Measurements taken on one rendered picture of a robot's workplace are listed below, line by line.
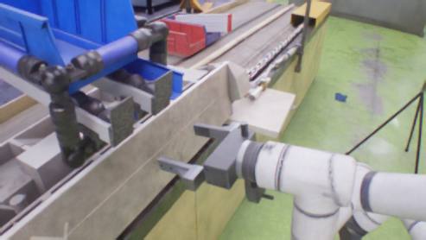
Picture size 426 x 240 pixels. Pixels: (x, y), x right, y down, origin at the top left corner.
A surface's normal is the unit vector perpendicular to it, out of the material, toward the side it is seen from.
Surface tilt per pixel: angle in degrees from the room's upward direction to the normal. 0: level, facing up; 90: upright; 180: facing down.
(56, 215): 80
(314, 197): 86
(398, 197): 67
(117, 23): 88
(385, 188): 52
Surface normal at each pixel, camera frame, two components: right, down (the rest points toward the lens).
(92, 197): 0.86, 0.14
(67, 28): -0.48, 0.46
